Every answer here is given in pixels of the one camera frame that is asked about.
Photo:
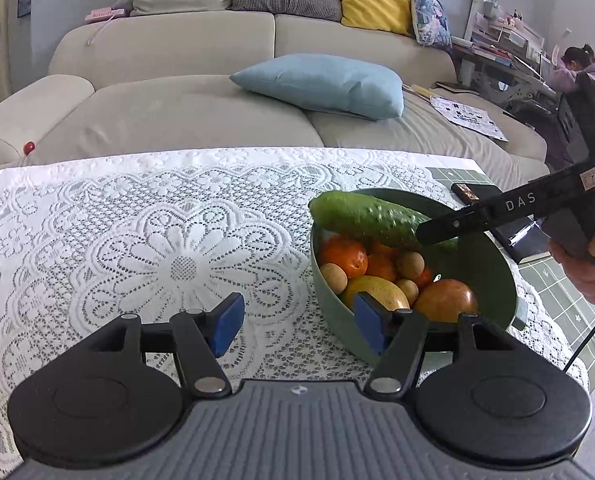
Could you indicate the green colander bowl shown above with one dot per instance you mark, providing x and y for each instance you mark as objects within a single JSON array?
[{"x": 487, "y": 270}]

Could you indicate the dark book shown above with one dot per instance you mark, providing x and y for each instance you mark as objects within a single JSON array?
[{"x": 455, "y": 86}]

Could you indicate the blue floral pillow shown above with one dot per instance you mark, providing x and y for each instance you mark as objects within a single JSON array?
[{"x": 430, "y": 17}]

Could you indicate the orange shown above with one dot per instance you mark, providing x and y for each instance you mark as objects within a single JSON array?
[
  {"x": 424, "y": 278},
  {"x": 345, "y": 257},
  {"x": 381, "y": 267},
  {"x": 381, "y": 249}
]

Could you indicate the white lace tablecloth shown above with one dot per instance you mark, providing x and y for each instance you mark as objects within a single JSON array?
[{"x": 127, "y": 240}]

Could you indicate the yellow booklet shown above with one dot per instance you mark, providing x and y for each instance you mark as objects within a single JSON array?
[{"x": 417, "y": 90}]

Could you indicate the pink telephone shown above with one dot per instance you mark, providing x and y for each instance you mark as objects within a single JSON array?
[{"x": 104, "y": 15}]

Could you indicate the green cucumber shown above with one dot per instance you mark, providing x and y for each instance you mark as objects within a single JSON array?
[{"x": 367, "y": 217}]

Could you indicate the cluttered desk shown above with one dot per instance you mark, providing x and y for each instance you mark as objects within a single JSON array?
[{"x": 507, "y": 45}]

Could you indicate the printed paper sheet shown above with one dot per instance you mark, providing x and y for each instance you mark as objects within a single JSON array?
[{"x": 470, "y": 119}]

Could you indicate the person's right hand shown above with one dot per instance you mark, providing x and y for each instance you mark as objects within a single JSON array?
[{"x": 585, "y": 285}]

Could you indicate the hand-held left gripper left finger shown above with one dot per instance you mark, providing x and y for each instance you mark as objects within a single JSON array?
[{"x": 227, "y": 322}]

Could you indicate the light blue pillow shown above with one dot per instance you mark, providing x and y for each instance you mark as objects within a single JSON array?
[{"x": 327, "y": 85}]

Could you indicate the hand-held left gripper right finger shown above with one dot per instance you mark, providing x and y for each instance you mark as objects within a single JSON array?
[{"x": 370, "y": 322}]

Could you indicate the beige sofa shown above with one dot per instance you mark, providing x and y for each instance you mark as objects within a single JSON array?
[{"x": 177, "y": 50}]

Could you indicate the silver pen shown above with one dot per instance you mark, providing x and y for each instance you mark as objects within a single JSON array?
[{"x": 522, "y": 234}]

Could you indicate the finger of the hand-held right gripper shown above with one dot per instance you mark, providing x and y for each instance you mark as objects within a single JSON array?
[{"x": 447, "y": 227}]

